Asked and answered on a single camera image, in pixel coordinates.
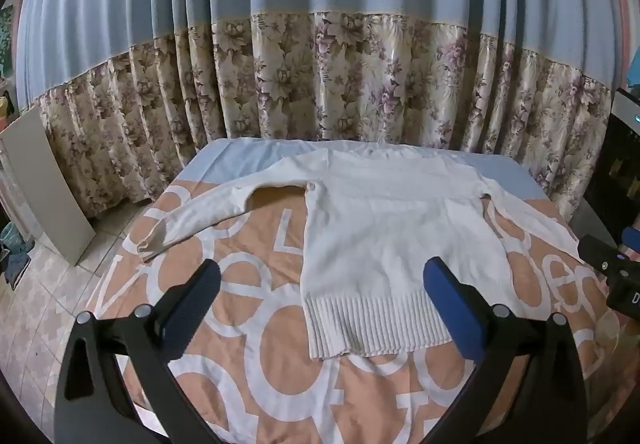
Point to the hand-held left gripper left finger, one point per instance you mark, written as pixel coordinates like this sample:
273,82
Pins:
192,304

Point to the blue floral curtain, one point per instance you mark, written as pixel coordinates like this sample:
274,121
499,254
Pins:
320,64

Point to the yellow doll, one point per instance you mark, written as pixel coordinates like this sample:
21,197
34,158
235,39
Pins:
4,107

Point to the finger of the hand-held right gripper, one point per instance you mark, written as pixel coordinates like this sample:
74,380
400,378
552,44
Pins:
600,251

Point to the orange white printed blanket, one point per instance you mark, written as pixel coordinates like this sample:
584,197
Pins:
260,324

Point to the white knit sweater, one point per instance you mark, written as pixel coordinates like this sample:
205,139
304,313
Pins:
390,244

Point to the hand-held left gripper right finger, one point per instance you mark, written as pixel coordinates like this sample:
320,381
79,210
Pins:
452,304

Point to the white board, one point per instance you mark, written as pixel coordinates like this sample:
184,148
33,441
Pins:
45,184

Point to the blue folded cloth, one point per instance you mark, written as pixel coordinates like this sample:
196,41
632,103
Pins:
12,246

